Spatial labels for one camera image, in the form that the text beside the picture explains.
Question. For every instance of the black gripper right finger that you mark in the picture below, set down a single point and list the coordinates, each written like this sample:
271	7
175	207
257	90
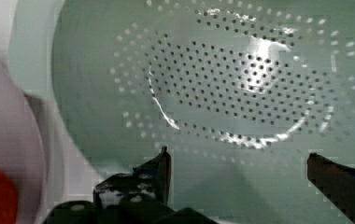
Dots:
335	181

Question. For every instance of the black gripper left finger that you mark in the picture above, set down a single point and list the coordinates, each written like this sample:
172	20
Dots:
160	168

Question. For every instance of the round grey plate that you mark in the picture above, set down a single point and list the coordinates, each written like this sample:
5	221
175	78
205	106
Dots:
22	158

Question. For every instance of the mint green plastic strainer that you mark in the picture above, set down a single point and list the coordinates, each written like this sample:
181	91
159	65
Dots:
240	92

